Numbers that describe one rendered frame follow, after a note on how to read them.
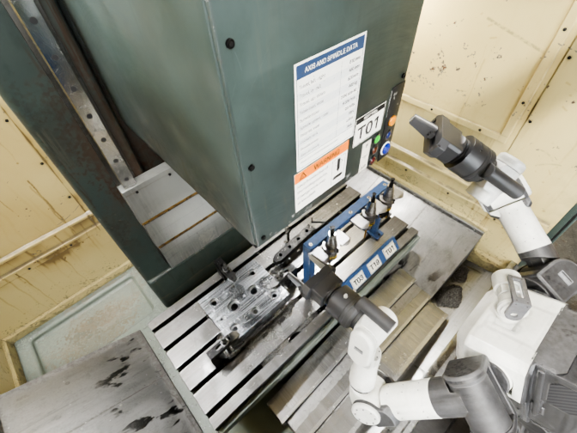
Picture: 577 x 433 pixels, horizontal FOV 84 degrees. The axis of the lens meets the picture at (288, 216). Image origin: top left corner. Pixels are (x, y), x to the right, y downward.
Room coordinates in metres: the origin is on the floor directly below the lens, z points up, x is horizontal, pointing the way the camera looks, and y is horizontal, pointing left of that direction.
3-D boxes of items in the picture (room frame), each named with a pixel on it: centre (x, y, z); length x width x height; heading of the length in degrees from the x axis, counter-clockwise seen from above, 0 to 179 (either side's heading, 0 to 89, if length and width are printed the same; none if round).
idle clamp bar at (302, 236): (0.86, -0.02, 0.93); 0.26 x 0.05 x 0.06; 135
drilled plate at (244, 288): (0.59, 0.20, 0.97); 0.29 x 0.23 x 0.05; 130
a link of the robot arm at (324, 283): (0.39, -0.10, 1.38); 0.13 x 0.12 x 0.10; 130
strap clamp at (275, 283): (0.67, 0.04, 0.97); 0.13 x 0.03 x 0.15; 130
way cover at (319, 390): (0.43, -0.30, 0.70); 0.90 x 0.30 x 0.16; 130
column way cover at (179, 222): (0.95, 0.39, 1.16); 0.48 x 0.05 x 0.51; 130
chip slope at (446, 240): (1.02, -0.40, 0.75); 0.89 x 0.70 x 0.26; 40
